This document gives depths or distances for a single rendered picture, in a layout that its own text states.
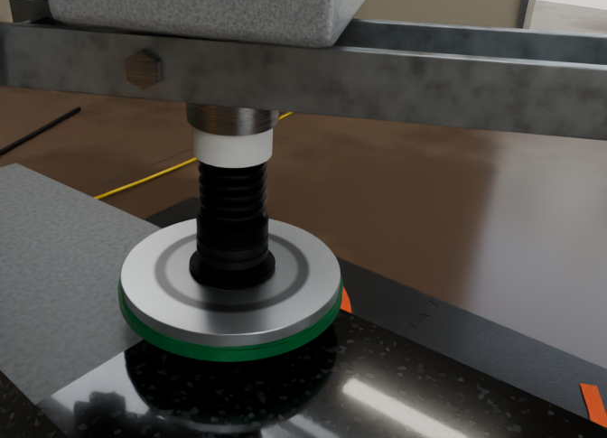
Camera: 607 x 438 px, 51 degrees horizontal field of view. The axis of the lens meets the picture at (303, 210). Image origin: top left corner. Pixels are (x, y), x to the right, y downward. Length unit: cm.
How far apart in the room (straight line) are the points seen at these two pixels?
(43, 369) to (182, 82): 29
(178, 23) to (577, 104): 27
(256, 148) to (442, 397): 27
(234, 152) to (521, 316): 176
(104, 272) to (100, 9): 36
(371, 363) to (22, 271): 39
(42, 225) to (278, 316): 39
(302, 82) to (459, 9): 509
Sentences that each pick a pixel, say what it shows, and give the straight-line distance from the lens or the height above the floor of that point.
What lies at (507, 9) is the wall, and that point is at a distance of 541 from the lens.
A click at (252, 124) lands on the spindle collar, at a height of 104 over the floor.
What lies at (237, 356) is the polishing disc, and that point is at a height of 86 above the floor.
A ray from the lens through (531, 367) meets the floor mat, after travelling 199.
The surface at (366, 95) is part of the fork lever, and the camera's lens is 47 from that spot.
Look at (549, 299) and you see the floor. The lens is 233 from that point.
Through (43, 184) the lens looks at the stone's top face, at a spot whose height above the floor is 82.
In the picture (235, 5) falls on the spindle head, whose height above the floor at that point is 115.
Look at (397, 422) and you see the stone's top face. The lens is 56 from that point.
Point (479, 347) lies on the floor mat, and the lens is 200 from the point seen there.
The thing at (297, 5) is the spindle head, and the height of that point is 115.
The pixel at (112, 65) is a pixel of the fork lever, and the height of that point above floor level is 109.
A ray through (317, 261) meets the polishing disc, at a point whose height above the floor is 88.
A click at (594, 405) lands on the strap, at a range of 193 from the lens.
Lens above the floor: 122
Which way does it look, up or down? 28 degrees down
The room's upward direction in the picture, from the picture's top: 3 degrees clockwise
